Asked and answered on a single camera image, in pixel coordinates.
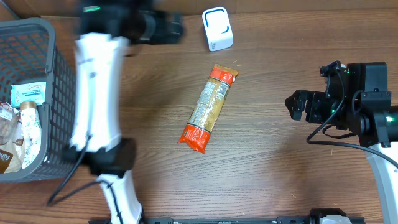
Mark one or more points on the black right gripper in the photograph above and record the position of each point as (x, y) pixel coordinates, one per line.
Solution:
(314, 116)

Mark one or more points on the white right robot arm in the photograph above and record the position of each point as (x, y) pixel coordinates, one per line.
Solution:
(355, 111)

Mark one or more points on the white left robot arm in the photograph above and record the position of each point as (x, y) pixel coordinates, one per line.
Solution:
(107, 29)

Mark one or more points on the orange gold pasta package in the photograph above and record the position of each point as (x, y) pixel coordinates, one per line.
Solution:
(201, 123)

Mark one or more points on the grey plastic mesh basket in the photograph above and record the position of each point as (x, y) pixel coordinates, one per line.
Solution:
(29, 54)

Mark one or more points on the white barcode scanner stand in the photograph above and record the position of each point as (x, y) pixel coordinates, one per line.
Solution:
(218, 29)

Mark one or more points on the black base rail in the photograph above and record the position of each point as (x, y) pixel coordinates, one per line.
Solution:
(316, 215)

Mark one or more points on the clear brown snack pouch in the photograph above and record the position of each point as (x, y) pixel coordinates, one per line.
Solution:
(12, 140)

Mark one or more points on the white bamboo print tube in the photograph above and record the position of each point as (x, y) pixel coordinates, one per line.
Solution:
(32, 131)

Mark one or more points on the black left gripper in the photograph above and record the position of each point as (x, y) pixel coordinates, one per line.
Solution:
(155, 34)

